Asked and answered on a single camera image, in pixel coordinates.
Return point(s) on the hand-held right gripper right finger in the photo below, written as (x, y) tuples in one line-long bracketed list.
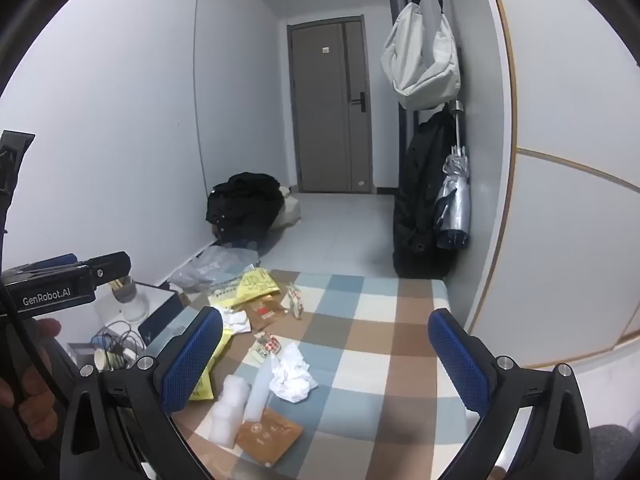
[(460, 360)]

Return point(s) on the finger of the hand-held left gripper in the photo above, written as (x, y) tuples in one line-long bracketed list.
[(55, 261), (107, 265)]

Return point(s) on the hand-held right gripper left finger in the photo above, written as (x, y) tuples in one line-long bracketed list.
[(192, 360)]

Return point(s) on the plain yellow plastic bag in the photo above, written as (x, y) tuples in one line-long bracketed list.
[(212, 380)]

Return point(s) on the small white tissue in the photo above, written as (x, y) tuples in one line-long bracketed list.
[(236, 320)]

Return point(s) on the translucent white plastic wrapper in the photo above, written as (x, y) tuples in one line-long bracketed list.
[(230, 410)]

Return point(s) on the clear labelled packet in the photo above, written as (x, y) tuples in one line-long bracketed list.
[(222, 290)]

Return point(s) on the small checkered wrapper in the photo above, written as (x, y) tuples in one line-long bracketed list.
[(269, 347)]

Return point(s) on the brown red-printed sachet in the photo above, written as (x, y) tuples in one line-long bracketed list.
[(270, 312)]

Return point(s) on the large white tissue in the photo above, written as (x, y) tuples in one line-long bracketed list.
[(292, 375)]

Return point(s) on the plain brown sachet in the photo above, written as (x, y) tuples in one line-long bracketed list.
[(270, 435)]

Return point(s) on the tall checkered snack wrapper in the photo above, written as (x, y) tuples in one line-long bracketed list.
[(296, 302)]

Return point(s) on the white shoulder bag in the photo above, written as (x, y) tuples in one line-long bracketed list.
[(417, 60)]

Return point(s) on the person's left hand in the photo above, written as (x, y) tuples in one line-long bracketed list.
[(47, 327)]

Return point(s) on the cup with chopsticks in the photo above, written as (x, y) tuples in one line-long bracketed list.
[(131, 302)]

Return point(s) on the white bedside table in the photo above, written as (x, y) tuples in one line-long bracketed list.
[(107, 312)]

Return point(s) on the dark blue box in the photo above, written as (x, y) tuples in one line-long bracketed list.
[(160, 315)]

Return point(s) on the paper cup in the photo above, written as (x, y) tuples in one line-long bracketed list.
[(106, 360)]

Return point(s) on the plaid bed sheet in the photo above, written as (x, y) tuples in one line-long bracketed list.
[(370, 360)]

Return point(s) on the clear plastic bag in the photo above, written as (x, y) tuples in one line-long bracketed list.
[(215, 265)]

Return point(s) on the black clothes pile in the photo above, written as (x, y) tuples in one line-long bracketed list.
[(242, 205)]

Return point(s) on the silver folded umbrella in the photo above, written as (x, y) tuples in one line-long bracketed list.
[(455, 200)]

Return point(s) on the black hanging jacket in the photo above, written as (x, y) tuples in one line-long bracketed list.
[(420, 195)]

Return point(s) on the white wood-trimmed wardrobe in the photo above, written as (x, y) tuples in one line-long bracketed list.
[(575, 235)]

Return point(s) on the white cloth bag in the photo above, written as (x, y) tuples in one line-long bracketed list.
[(289, 212)]

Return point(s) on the person's grey trouser leg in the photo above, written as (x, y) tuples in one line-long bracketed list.
[(612, 452)]

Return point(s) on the grey door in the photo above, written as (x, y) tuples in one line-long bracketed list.
[(325, 125)]

